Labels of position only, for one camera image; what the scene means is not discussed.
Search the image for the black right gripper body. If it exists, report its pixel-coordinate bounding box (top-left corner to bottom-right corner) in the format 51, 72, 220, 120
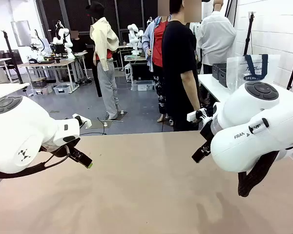
199, 118, 215, 147

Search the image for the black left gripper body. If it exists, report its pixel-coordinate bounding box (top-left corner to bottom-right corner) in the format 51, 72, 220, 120
54, 137, 81, 158

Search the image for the translucent bag with navy handles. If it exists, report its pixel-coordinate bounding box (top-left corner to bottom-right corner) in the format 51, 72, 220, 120
226, 54, 281, 95

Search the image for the person's right forearm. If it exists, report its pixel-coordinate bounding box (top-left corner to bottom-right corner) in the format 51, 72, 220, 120
180, 70, 201, 111

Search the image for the white side table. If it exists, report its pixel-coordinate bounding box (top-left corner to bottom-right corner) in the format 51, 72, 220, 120
197, 74, 293, 103

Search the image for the grey storage bin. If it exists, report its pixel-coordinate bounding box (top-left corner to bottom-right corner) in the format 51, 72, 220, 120
53, 84, 72, 95

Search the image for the person in black T-shirt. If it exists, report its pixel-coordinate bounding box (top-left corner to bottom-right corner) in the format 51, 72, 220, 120
162, 0, 204, 132

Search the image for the clear plastic storage box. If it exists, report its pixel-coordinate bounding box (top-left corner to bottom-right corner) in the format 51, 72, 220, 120
131, 79, 154, 92

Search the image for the white table with white leg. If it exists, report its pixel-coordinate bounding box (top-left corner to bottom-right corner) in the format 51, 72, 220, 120
0, 82, 30, 103

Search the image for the wooden background work table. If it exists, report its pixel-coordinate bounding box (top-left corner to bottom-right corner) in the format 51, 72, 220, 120
18, 58, 89, 95

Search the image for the black equipment case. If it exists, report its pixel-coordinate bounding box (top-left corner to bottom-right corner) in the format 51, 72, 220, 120
131, 62, 153, 81

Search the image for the person in white shirt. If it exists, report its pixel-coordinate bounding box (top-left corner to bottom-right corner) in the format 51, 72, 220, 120
194, 0, 237, 74

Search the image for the white computer tower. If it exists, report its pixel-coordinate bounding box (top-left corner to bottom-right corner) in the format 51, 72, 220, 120
125, 63, 133, 83

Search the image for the woman in red top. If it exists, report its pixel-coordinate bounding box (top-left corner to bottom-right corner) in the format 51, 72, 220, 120
141, 0, 172, 123

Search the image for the black tripod pole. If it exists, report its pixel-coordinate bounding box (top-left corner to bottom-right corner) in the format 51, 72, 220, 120
0, 30, 24, 85

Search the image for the seated person in black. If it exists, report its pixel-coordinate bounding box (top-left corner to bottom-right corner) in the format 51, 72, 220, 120
70, 30, 87, 53

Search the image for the mannequin with cream hoodie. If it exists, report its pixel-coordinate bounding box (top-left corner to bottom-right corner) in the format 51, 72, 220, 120
85, 1, 121, 120

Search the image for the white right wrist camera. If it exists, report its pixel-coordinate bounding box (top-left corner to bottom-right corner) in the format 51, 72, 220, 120
187, 107, 209, 123

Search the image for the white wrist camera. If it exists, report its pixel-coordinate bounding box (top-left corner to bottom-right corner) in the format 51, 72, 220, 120
187, 107, 209, 123
72, 113, 92, 129

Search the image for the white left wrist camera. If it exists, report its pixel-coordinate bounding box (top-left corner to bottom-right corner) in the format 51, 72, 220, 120
72, 113, 92, 129

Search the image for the black floor cable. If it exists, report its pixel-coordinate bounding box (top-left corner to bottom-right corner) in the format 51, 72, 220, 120
79, 117, 107, 136

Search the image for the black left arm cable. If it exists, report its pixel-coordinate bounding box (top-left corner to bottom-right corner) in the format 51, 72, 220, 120
0, 145, 72, 179

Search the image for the mannequin base plate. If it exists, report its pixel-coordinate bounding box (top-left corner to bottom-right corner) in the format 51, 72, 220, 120
104, 110, 128, 123

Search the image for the black right arm cable sleeve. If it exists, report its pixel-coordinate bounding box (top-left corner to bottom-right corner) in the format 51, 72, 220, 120
237, 150, 280, 198

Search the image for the black tripod with camera head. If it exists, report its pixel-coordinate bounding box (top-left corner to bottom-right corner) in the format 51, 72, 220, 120
243, 11, 257, 56

